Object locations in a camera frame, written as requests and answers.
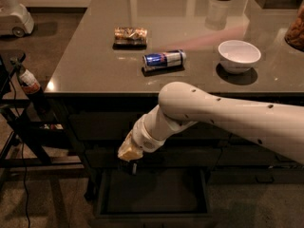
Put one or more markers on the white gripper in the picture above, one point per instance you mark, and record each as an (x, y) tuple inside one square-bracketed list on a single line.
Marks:
[(143, 141)]

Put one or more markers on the blue rxbar blueberry packet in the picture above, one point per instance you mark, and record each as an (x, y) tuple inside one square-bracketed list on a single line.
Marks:
[(129, 167)]

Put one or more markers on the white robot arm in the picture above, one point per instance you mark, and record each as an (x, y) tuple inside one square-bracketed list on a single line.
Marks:
[(278, 127)]

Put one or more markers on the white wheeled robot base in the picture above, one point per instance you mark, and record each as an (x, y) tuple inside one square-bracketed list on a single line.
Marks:
[(15, 19)]

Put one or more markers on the middle left drawer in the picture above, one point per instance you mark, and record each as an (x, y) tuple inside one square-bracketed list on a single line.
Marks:
[(165, 157)]

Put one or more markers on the top left drawer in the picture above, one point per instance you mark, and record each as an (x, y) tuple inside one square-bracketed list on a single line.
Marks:
[(97, 126)]

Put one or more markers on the open bottom drawer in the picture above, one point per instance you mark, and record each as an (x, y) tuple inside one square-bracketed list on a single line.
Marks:
[(153, 198)]

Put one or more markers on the middle right drawer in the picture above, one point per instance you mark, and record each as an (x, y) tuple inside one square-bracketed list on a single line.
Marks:
[(245, 155)]

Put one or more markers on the bottom right drawer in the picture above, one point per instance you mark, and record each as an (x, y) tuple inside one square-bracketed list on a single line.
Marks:
[(257, 176)]

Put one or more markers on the black metal stand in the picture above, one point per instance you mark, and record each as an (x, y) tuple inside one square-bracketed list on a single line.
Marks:
[(47, 141)]

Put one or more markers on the red bull can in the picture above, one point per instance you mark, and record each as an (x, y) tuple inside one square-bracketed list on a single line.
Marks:
[(164, 60)]

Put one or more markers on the brown snack bar packet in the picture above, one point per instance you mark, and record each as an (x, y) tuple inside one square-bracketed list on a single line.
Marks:
[(130, 36)]

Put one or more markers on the fire extinguisher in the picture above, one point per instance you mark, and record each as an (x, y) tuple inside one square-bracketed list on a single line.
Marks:
[(31, 87)]

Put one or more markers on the white bowl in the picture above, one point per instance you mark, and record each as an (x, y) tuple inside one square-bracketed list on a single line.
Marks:
[(238, 56)]

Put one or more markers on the jar of nuts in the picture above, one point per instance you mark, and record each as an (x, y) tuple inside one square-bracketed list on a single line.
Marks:
[(295, 33)]

